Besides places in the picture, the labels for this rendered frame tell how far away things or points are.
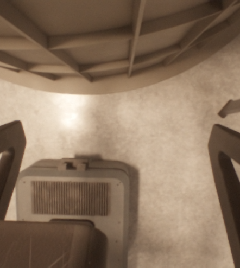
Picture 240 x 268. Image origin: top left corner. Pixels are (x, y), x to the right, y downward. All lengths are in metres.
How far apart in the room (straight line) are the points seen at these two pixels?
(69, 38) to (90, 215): 0.82
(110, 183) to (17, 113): 0.65
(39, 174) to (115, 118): 0.48
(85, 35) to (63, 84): 0.79
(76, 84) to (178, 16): 0.84
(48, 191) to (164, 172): 0.62
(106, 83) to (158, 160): 0.50
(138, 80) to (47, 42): 0.80
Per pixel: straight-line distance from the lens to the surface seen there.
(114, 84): 1.31
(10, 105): 1.46
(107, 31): 0.57
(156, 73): 1.32
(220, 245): 1.64
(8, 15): 0.42
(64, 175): 1.15
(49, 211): 1.21
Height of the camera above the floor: 1.33
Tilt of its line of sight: 83 degrees down
